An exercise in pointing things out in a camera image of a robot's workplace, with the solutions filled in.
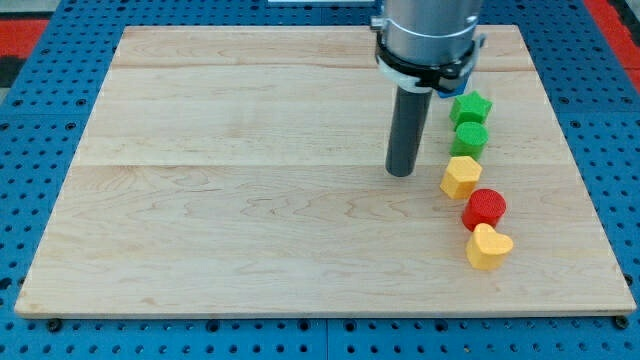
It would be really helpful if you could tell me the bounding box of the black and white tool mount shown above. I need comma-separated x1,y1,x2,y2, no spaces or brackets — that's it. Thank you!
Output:
371,16,485,93

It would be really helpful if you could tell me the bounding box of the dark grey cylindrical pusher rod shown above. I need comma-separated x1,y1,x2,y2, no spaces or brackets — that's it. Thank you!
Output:
385,87,432,177

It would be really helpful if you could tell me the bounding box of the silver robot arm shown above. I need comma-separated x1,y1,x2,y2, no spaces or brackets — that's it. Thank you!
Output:
370,0,485,177

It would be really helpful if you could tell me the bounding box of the blue block behind arm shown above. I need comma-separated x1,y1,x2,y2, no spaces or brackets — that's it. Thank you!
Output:
437,76,469,98

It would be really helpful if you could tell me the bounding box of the green circle block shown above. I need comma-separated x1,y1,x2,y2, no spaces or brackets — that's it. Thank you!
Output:
449,122,489,160

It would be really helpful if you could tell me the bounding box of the red circle block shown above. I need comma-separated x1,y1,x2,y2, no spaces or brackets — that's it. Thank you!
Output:
461,188,507,231

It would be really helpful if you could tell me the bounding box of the green star block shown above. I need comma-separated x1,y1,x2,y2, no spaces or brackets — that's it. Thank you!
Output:
449,91,493,129

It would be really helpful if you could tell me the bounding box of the yellow hexagon block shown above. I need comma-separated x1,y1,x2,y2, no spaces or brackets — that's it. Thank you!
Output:
440,156,483,199

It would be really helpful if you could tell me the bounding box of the yellow heart block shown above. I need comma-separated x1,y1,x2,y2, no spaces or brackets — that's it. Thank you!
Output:
465,223,514,271

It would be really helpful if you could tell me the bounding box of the light wooden board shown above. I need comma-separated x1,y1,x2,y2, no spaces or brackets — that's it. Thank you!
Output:
15,25,636,319

